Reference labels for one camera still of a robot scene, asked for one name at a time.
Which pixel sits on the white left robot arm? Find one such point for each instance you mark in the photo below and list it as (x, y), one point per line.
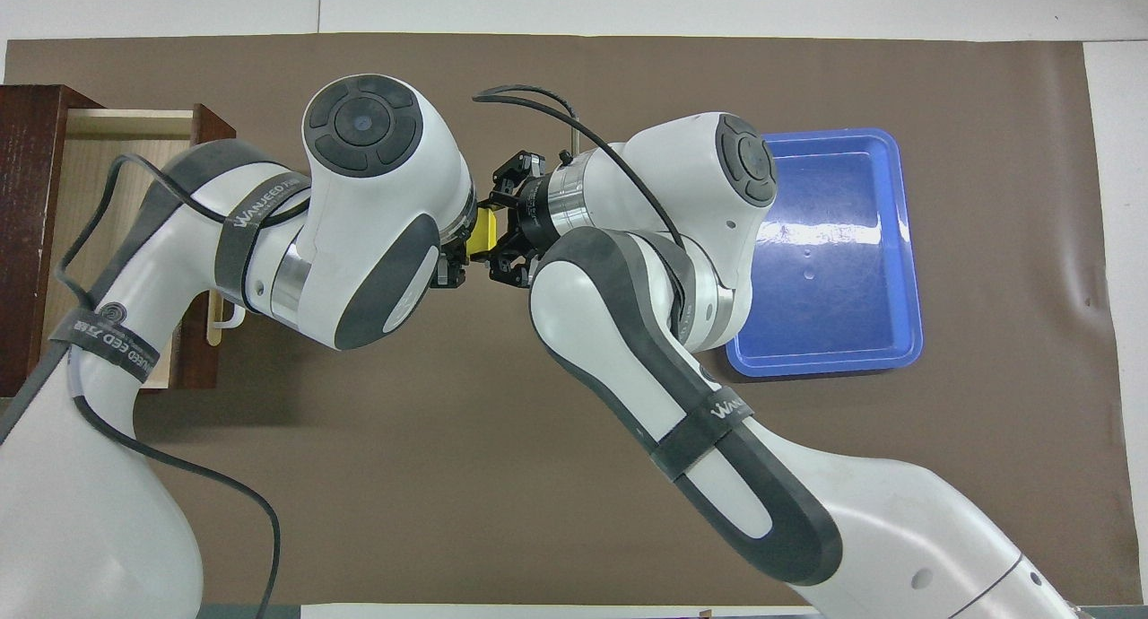
(359, 242)

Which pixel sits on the yellow cube block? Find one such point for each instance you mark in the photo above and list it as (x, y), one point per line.
(484, 233)

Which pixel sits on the dark wooden drawer cabinet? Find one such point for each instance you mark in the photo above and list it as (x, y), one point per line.
(27, 224)

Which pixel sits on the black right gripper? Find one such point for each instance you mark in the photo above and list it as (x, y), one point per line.
(529, 229)

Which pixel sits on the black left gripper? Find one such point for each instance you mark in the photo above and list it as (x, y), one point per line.
(448, 276)

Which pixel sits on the brown paper table mat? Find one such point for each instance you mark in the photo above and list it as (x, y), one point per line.
(448, 475)

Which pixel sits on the blue plastic tray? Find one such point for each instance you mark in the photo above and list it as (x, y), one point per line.
(834, 269)

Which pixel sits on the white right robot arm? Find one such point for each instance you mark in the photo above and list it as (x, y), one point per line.
(628, 350)

